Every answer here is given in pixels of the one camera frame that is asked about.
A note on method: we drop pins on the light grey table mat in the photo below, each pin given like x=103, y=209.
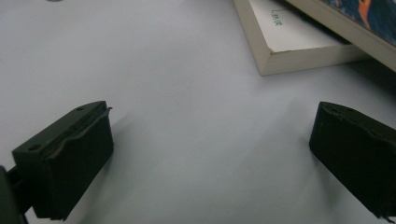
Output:
x=186, y=109

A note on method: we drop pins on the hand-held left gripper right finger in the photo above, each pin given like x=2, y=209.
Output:
x=358, y=155

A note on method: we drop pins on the dark blue magazine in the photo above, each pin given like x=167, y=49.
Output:
x=373, y=18

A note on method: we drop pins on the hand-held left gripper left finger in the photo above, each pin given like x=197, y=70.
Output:
x=68, y=165

